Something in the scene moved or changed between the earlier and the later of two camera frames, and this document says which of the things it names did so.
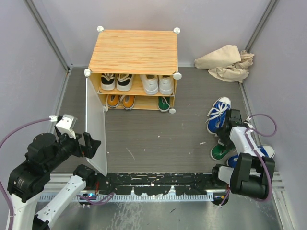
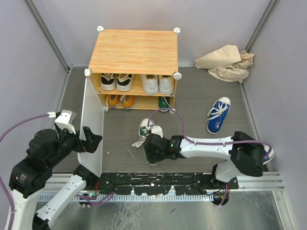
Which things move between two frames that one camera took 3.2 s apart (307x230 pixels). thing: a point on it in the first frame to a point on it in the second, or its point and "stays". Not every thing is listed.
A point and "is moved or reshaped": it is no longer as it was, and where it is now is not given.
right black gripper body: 227,142 to 159,155
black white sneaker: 124,82 stays
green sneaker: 219,152 is moved or reshaped
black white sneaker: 107,81 stays
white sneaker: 166,85 stays
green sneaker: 163,103 stays
